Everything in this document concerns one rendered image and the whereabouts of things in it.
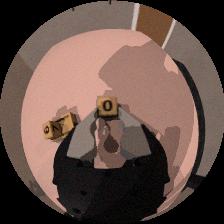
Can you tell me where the tan cube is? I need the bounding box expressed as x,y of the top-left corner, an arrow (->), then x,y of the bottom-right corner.
42,120 -> 61,139
98,97 -> 118,119

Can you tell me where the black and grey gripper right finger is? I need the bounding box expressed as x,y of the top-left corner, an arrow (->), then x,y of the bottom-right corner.
117,106 -> 170,184

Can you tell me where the tan open tray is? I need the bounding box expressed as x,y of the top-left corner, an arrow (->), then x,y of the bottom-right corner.
50,112 -> 77,142

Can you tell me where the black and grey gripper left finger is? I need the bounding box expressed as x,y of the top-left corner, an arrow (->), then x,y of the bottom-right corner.
52,107 -> 99,185

